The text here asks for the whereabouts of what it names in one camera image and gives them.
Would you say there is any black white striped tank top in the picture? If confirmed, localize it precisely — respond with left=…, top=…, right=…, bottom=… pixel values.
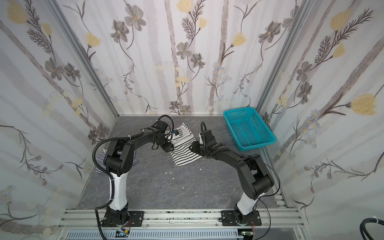
left=170, top=123, right=202, bottom=167

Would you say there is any teal plastic basket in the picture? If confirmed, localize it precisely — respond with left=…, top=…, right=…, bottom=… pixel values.
left=223, top=107, right=277, bottom=152

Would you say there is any blue white striped tank top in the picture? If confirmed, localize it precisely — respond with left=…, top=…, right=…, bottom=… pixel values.
left=95, top=149, right=137, bottom=174

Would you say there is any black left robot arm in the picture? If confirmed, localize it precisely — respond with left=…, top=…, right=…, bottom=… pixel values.
left=92, top=115, right=175, bottom=240

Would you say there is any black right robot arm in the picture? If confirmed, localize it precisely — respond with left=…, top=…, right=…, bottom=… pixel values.
left=189, top=122, right=281, bottom=227

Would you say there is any green circuit board right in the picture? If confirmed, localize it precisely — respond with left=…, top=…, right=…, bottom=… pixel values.
left=238, top=231, right=254, bottom=240

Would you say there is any green circuit board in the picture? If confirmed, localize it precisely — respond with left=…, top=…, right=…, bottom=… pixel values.
left=115, top=230, right=130, bottom=238
left=238, top=231, right=254, bottom=240

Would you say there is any green circuit board left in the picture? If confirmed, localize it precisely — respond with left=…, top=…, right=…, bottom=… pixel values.
left=115, top=230, right=130, bottom=238

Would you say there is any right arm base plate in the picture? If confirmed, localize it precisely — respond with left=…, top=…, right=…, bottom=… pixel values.
left=219, top=210, right=262, bottom=227

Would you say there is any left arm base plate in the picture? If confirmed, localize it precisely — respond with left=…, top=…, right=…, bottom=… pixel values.
left=102, top=211, right=145, bottom=228

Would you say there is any aluminium corner post right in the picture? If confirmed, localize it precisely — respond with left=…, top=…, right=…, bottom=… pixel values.
left=256, top=0, right=315, bottom=114

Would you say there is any aluminium corner post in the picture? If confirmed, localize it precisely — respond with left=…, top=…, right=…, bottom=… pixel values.
left=256, top=0, right=315, bottom=114
left=45, top=0, right=120, bottom=119

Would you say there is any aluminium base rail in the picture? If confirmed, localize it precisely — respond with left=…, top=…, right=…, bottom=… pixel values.
left=58, top=209, right=305, bottom=230

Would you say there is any white slotted cable duct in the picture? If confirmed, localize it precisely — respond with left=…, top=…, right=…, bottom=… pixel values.
left=65, top=229, right=244, bottom=240

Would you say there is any black corrugated hose right corner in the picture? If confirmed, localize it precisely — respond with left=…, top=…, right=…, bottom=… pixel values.
left=359, top=217, right=384, bottom=240

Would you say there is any aluminium corner post left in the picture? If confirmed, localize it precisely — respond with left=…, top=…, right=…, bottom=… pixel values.
left=45, top=0, right=120, bottom=119

